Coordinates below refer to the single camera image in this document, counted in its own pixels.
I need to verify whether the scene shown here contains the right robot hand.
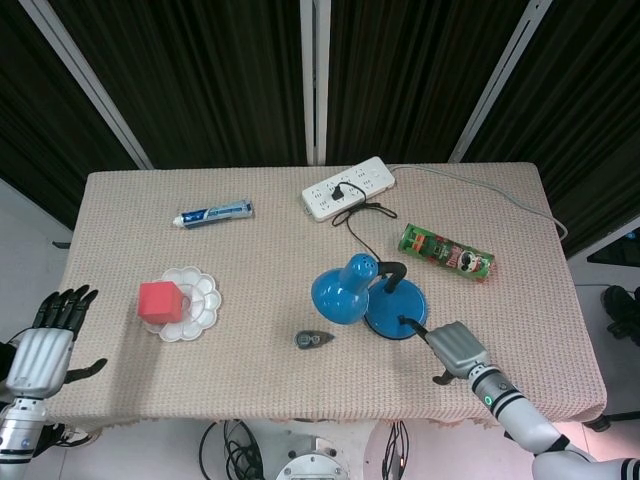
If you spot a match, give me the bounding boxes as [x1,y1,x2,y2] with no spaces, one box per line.
[397,315,493,387]

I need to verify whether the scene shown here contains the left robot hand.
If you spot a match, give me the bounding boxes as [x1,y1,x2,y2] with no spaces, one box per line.
[6,284,109,401]

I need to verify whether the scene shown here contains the blue desk lamp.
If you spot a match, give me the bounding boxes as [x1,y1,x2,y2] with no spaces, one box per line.
[310,253,429,343]

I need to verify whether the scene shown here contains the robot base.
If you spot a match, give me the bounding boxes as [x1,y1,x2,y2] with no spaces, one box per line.
[274,433,357,480]

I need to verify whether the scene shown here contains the green Pringles can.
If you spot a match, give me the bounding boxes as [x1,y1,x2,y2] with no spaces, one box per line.
[398,223,498,285]

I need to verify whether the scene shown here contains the red cube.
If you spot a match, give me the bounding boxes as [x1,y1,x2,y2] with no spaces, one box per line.
[137,280,184,325]

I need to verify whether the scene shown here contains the small grey key fob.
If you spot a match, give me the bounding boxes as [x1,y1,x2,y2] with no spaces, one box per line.
[293,329,336,349]

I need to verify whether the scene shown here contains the beige woven tablecloth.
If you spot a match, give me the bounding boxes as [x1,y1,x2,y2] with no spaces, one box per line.
[37,160,608,431]

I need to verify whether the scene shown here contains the white flower-shaped paint palette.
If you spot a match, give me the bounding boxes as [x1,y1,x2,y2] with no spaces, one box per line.
[141,266,223,343]

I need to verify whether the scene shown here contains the black office chair base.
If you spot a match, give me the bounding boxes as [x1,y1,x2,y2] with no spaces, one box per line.
[600,284,640,348]

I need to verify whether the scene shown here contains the white power strip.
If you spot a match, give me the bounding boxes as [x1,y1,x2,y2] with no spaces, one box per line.
[300,156,397,223]

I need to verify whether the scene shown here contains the blue white toothpaste tube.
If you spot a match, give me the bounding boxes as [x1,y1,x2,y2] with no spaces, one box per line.
[172,198,255,229]

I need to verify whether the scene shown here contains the grey power strip cable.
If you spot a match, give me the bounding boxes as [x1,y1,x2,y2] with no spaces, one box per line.
[387,164,569,240]

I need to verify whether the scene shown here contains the black plug with cable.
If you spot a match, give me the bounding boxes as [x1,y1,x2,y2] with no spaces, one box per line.
[329,184,399,263]

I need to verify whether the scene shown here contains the black cables under table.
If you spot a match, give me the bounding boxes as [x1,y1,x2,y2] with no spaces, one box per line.
[199,419,274,480]

